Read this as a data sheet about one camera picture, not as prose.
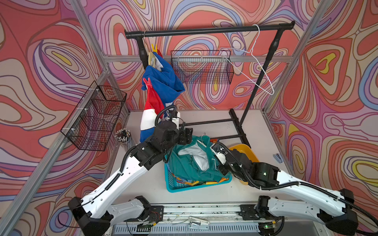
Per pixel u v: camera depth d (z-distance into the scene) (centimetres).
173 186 82
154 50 67
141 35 52
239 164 47
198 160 75
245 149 92
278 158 91
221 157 59
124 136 82
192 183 78
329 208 41
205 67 93
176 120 59
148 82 53
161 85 58
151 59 55
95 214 37
